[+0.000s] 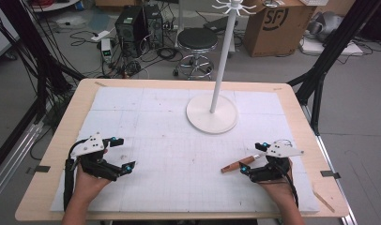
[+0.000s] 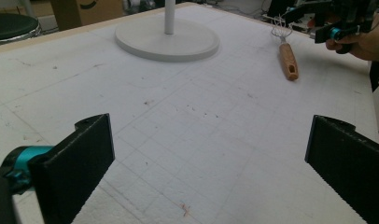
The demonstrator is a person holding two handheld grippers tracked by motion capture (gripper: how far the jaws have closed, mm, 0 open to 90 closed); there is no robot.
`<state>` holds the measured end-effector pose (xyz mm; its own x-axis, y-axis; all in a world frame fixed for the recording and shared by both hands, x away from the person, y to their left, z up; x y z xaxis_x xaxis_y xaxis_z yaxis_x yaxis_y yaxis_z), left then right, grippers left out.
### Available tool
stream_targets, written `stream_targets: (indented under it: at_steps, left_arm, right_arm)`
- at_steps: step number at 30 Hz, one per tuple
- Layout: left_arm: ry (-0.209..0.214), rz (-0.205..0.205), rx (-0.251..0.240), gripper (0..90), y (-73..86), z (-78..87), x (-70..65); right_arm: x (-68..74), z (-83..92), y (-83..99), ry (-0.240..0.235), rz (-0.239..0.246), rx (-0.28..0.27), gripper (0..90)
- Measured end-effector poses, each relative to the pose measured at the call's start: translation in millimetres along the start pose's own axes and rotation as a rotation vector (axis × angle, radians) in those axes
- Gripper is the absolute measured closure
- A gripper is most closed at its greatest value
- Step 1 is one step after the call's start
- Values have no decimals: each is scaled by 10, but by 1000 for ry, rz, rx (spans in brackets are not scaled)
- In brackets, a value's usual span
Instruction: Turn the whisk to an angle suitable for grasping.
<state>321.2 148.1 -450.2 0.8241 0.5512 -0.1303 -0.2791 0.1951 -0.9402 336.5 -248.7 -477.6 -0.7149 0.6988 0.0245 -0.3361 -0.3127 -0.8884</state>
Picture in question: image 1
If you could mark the person's right hand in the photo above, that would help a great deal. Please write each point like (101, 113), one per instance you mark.
(281, 187)

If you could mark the aluminium rail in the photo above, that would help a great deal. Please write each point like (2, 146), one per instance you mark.
(335, 175)
(13, 162)

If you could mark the white flat board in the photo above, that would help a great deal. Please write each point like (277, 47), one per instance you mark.
(332, 48)

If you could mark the brown cardboard box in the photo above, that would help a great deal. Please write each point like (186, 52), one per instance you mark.
(274, 29)

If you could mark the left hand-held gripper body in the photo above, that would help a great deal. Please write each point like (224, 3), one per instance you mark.
(91, 146)

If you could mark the white hook stand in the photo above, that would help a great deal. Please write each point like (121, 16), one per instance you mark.
(212, 117)

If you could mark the person's left hand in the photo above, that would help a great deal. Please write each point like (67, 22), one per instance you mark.
(87, 184)

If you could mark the large black computer tower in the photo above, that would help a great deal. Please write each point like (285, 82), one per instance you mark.
(129, 29)

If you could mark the black tape strip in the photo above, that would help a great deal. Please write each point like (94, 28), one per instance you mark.
(41, 169)
(330, 174)

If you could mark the white power strip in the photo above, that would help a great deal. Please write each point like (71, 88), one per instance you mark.
(100, 36)

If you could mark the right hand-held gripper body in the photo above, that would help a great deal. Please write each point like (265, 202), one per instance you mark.
(281, 150)

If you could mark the white device with green display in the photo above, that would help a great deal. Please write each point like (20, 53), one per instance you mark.
(106, 50)

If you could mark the black frame stand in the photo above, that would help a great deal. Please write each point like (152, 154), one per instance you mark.
(332, 53)
(41, 62)

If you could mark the grey bag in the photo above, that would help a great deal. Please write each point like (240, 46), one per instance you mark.
(326, 25)

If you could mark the slim black computer tower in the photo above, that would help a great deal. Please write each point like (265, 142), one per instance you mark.
(154, 26)

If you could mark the black round stool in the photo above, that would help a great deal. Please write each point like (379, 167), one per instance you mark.
(197, 39)

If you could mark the thin wooden stick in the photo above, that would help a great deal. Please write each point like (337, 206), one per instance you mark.
(324, 202)

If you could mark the white grid mat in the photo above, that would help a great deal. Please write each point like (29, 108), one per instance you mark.
(166, 168)

